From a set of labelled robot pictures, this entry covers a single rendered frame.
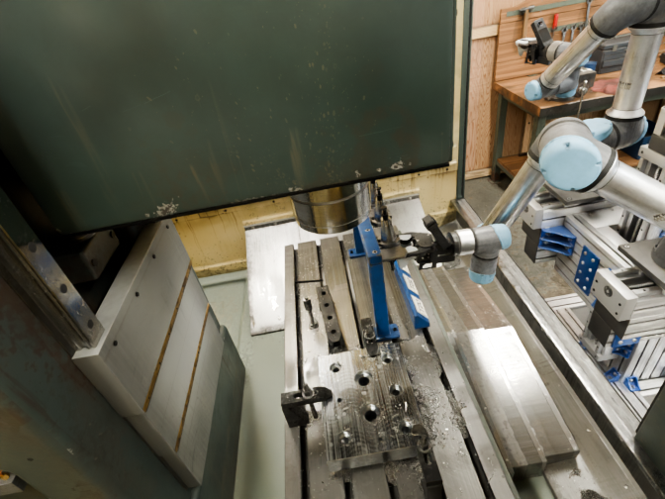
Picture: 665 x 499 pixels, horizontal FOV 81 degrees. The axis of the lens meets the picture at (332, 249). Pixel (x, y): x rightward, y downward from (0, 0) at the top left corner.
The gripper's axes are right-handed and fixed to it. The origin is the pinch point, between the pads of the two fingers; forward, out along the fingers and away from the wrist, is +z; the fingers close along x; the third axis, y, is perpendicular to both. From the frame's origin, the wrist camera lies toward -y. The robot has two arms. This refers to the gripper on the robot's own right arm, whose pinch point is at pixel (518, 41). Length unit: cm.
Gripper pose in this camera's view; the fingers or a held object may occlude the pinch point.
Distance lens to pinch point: 213.0
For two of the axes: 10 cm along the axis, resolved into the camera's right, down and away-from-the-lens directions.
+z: -3.3, -5.2, 7.9
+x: 9.0, -4.2, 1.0
